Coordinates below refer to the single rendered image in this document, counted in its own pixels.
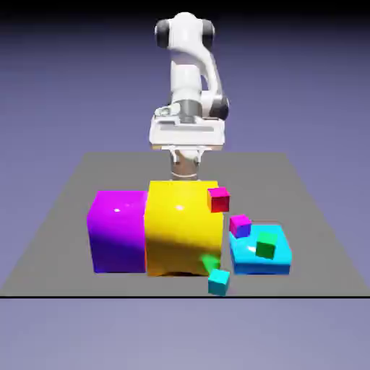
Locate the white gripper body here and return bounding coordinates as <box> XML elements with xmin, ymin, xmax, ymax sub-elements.
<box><xmin>148</xmin><ymin>114</ymin><xmax>227</xmax><ymax>152</ymax></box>

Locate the small red cube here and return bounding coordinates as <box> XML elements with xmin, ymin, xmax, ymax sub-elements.
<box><xmin>207</xmin><ymin>186</ymin><xmax>231</xmax><ymax>214</ymax></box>

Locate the small magenta cube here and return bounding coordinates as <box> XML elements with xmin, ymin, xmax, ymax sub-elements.
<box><xmin>228</xmin><ymin>213</ymin><xmax>253</xmax><ymax>239</ymax></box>

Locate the small green cube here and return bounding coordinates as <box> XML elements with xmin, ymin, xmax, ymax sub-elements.
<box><xmin>254</xmin><ymin>231</ymin><xmax>279</xmax><ymax>260</ymax></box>

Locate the small cyan cube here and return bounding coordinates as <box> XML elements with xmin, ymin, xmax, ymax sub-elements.
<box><xmin>207</xmin><ymin>268</ymin><xmax>231</xmax><ymax>298</ymax></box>

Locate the large yellow box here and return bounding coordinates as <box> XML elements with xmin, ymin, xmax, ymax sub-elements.
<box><xmin>143</xmin><ymin>180</ymin><xmax>225</xmax><ymax>278</ymax></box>

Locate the large purple box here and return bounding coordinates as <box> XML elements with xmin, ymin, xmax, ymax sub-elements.
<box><xmin>86</xmin><ymin>189</ymin><xmax>149</xmax><ymax>275</ymax></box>

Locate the large cyan box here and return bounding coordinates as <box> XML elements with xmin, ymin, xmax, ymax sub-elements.
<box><xmin>228</xmin><ymin>223</ymin><xmax>293</xmax><ymax>276</ymax></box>

